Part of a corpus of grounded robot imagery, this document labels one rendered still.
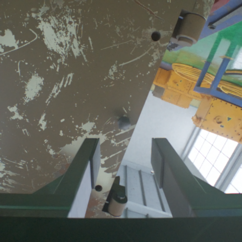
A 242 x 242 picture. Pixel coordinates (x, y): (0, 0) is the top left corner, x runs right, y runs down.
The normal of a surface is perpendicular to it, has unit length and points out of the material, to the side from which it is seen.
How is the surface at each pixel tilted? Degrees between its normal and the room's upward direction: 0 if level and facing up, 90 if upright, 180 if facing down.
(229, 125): 90
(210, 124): 90
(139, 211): 90
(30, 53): 90
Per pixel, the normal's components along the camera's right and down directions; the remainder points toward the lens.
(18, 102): 0.00, 0.25
